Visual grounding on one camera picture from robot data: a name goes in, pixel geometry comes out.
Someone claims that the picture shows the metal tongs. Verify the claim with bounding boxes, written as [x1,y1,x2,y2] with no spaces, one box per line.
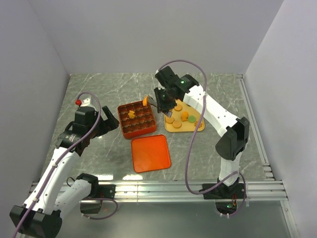
[146,96,158,108]

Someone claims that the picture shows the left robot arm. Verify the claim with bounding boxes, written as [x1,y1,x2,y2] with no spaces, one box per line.
[9,97,119,238]

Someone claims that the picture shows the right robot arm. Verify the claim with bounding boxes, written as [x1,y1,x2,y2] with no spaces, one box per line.
[154,66,250,198]

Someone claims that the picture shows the round beige biscuit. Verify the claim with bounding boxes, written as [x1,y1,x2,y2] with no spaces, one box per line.
[172,120,182,129]
[165,117,174,124]

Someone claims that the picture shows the yellow cookie tray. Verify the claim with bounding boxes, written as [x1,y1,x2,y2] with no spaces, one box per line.
[164,100,201,133]

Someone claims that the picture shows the orange swirl cookie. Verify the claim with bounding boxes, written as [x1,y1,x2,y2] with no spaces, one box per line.
[194,121,204,128]

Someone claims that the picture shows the orange cookie tin box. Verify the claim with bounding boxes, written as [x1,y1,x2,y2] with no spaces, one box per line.
[117,101,157,139]

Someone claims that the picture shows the orange tin lid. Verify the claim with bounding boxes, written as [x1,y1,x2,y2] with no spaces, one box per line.
[131,134,171,173]

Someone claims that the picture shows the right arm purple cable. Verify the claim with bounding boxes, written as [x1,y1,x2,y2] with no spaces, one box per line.
[158,59,248,217]

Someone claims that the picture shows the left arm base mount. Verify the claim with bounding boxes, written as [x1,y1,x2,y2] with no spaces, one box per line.
[75,173,118,220]

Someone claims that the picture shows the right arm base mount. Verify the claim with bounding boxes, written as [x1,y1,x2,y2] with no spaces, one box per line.
[203,183,246,200]

